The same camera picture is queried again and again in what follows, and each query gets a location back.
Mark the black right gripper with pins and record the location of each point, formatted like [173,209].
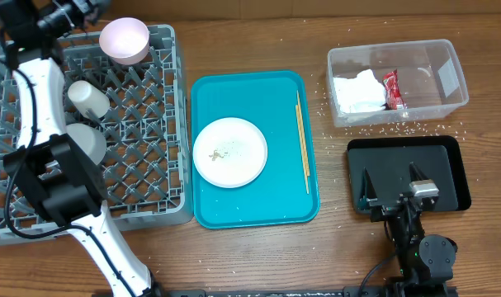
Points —
[366,200]

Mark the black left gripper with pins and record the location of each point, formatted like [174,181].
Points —
[86,11]

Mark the red snack wrapper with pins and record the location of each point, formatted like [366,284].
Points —
[394,99]

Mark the white cup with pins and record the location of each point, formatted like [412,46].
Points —
[86,97]

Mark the white napkin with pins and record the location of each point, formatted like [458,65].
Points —
[364,93]

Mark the grey bowl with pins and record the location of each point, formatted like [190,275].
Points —
[91,141]

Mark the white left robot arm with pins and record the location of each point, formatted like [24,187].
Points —
[62,184]

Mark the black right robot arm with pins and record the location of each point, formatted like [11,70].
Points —
[425,261]

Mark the black plastic tray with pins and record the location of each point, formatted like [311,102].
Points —
[387,160]

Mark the wooden chopstick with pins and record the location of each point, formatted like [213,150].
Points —
[303,130]
[302,148]

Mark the clear plastic bin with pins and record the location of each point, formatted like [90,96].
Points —
[431,80]

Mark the teal serving tray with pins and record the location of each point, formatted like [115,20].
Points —
[277,195]

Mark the grey dish rack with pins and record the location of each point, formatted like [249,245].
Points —
[147,164]

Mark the large white plate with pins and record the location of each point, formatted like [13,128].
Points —
[230,152]

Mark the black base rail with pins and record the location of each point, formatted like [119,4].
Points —
[348,291]

